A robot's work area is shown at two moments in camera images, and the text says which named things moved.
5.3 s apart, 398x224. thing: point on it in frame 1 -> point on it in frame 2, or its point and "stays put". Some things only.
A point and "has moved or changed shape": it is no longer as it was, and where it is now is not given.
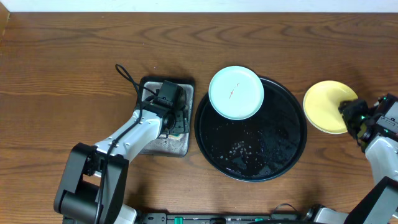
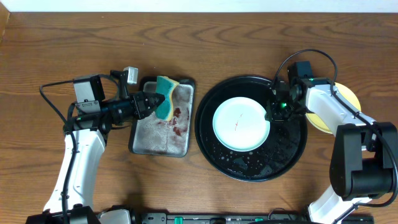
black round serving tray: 257,149 stays put
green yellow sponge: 175,136 has moved or changed shape
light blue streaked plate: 236,93 -> 240,124
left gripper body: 181,125 -> 119,112
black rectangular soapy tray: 177,145 stays put
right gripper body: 356,116 -> 284,109
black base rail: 216,218 stays put
